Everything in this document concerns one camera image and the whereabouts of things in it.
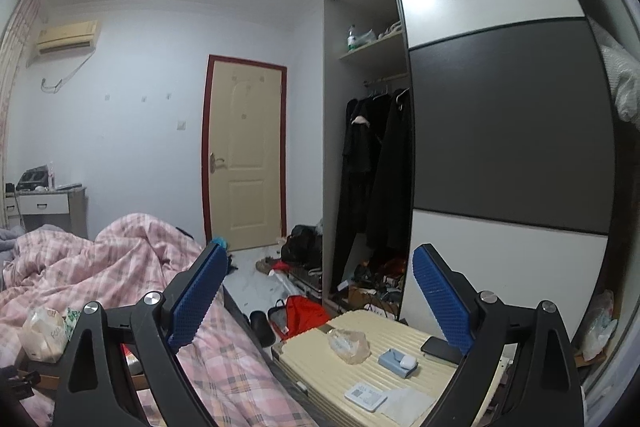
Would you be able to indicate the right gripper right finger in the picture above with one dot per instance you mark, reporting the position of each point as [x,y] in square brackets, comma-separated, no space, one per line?
[543,389]

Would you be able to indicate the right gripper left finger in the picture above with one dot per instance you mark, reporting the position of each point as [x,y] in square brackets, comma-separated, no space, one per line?
[157,327]

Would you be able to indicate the red white tissue pack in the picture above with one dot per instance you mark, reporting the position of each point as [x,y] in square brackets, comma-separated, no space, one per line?
[131,359]

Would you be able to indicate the brown cardboard tray box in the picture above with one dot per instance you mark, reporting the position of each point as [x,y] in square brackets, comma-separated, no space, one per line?
[51,374]

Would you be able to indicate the white facial tissue pack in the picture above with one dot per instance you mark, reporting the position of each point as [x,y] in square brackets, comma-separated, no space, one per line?
[43,336]

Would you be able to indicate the green white crumpled plastic bag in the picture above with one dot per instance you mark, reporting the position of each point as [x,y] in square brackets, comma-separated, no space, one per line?
[70,319]

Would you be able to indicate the black smartphone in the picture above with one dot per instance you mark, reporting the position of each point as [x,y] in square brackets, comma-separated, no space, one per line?
[438,348]

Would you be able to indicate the pink plaid duvet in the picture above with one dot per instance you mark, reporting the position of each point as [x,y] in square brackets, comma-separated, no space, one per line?
[134,255]

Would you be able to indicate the light blue case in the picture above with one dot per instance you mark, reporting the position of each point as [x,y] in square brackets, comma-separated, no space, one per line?
[398,362]

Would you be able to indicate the grey blanket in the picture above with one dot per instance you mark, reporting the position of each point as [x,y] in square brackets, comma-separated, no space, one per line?
[8,238]

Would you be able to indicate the cream hard-shell suitcase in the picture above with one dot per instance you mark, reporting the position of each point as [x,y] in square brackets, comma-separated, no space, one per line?
[324,378]

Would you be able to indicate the white small card device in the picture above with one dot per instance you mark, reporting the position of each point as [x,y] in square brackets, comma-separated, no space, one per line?
[365,396]

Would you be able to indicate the white grey desk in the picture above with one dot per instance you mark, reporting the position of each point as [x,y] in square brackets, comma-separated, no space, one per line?
[66,210]

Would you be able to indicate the clear plastic tissue packet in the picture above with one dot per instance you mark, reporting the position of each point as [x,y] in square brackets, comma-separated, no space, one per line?
[350,346]

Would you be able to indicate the red bag on floor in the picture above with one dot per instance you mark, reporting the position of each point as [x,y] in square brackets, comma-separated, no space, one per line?
[295,316]

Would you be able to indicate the black device on desk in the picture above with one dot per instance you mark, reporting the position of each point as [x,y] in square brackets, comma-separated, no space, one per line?
[34,179]

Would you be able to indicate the black bag on floor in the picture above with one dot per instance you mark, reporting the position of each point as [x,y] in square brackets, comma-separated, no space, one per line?
[303,247]

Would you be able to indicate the black hanging coats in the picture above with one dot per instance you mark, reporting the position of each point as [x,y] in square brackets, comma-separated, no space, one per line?
[376,181]

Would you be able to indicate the beige door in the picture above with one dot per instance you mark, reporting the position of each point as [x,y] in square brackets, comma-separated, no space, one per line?
[243,152]

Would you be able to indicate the grey white sliding wardrobe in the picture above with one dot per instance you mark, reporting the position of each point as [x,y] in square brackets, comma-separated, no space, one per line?
[518,172]

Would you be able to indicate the floral beige curtain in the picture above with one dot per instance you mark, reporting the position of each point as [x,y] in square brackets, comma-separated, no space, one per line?
[18,21]

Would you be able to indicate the green white bottle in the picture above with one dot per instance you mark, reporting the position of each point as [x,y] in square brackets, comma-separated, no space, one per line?
[352,39]

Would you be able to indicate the wall air conditioner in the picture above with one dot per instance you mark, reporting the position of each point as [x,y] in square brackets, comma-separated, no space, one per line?
[79,36]

